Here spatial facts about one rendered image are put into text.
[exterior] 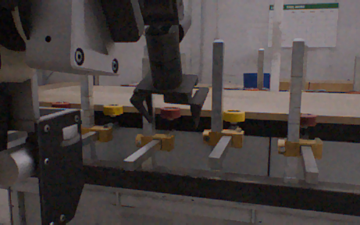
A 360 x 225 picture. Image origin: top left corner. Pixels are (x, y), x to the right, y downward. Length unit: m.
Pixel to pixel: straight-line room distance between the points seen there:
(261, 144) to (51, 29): 1.19
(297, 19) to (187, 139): 7.02
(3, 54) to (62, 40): 0.10
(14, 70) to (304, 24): 8.04
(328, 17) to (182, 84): 7.80
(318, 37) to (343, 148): 6.96
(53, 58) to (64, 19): 0.03
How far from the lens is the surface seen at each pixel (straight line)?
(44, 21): 0.34
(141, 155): 1.10
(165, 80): 0.63
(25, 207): 2.04
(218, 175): 1.26
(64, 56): 0.32
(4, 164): 0.48
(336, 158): 1.46
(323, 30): 8.36
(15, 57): 0.43
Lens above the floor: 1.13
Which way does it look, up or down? 10 degrees down
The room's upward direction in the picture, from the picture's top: straight up
